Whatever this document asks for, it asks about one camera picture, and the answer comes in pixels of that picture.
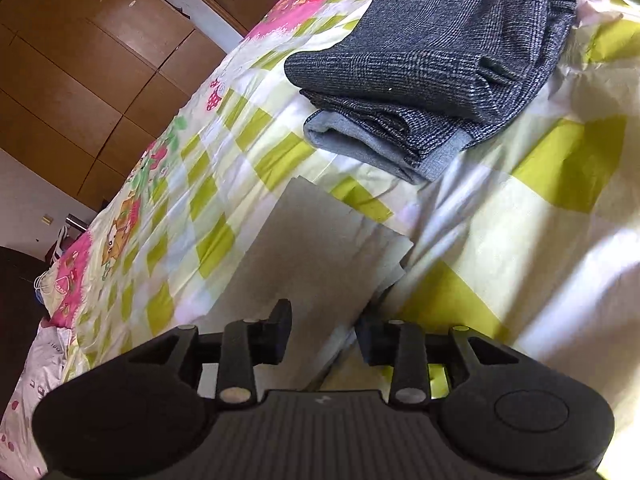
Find dark grey folded pants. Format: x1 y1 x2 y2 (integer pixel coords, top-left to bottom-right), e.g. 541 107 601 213
284 0 577 184

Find silver thermos bottle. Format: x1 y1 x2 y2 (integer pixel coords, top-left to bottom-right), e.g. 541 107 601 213
65 214 89 232

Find white pink patterned pillow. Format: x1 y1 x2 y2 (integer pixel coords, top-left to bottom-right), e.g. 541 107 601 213
1 326 73 479

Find light grey-green pants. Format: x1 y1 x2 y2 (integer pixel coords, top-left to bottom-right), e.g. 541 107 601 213
196 177 413 392

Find dark wooden headboard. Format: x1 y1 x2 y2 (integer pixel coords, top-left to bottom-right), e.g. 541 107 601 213
0 247 48 412

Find colourful checkered bed sheet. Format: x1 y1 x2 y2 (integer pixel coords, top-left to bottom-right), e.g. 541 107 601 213
37 0 640 480

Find cream cloth bag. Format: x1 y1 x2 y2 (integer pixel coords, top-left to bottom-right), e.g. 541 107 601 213
32 269 58 307

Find wooden wardrobe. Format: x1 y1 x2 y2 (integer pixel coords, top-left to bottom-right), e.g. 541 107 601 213
1 0 224 210

